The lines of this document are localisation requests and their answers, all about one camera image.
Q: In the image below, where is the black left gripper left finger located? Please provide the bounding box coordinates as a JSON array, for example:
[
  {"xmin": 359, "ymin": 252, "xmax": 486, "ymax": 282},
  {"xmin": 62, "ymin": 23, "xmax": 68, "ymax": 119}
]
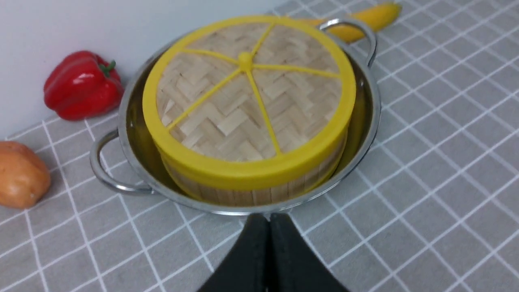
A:
[{"xmin": 198, "ymin": 214, "xmax": 270, "ymax": 292}]

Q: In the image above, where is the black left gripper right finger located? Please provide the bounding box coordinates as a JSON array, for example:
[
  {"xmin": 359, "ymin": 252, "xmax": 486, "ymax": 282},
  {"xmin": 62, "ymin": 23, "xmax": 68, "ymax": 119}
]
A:
[{"xmin": 269, "ymin": 214, "xmax": 348, "ymax": 292}]

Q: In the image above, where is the yellow bamboo steamer basket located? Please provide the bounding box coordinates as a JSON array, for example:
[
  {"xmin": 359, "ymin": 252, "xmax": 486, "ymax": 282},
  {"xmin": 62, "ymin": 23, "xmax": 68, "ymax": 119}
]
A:
[{"xmin": 149, "ymin": 118, "xmax": 350, "ymax": 206}]

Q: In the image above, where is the yellow bamboo steamer lid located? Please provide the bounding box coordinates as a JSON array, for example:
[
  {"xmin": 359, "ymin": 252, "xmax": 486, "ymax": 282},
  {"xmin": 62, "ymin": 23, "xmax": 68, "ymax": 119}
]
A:
[{"xmin": 142, "ymin": 15, "xmax": 357, "ymax": 191}]

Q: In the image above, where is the stainless steel pot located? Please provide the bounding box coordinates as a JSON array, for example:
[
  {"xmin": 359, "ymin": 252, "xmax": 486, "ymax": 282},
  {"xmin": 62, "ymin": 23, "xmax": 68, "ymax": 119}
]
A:
[{"xmin": 89, "ymin": 18, "xmax": 381, "ymax": 216}]

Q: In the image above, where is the grey checkered tablecloth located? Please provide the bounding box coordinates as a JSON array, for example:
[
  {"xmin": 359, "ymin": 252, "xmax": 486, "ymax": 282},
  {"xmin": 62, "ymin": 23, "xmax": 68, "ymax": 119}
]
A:
[{"xmin": 0, "ymin": 0, "xmax": 519, "ymax": 292}]

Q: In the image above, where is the brown potato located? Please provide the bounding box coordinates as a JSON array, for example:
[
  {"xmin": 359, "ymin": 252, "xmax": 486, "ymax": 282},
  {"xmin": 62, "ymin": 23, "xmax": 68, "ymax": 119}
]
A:
[{"xmin": 0, "ymin": 141, "xmax": 51, "ymax": 209}]

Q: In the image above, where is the red bell pepper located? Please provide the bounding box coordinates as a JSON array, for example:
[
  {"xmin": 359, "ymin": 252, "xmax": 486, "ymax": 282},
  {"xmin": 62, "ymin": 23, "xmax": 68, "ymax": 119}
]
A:
[{"xmin": 43, "ymin": 50, "xmax": 124, "ymax": 121}]

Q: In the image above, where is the yellow banana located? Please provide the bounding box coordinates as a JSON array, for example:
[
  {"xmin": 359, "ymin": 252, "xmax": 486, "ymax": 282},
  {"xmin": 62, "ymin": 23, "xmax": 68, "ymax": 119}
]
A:
[{"xmin": 326, "ymin": 2, "xmax": 403, "ymax": 44}]

